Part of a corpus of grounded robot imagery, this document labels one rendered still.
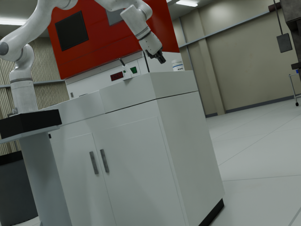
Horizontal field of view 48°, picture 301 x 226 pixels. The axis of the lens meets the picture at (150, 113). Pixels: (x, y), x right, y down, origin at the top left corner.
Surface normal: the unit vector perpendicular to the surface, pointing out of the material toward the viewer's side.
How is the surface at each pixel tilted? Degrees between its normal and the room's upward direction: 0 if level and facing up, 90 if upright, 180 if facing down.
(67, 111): 90
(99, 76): 90
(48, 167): 90
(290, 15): 92
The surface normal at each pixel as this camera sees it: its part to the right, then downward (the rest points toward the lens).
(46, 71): 0.76, -0.20
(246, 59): -0.61, 0.16
